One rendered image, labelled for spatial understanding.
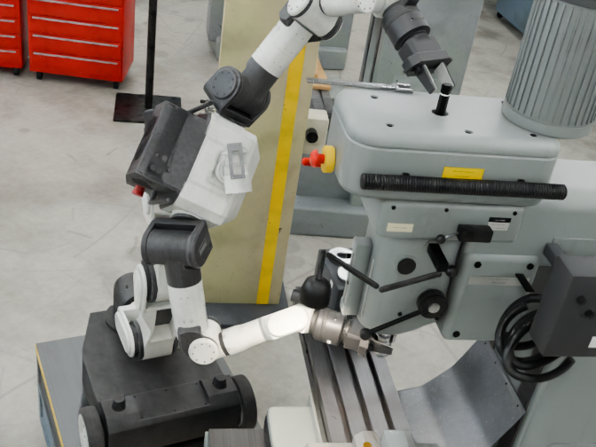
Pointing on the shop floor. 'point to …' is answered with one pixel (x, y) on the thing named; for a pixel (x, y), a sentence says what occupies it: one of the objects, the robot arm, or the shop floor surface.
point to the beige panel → (277, 251)
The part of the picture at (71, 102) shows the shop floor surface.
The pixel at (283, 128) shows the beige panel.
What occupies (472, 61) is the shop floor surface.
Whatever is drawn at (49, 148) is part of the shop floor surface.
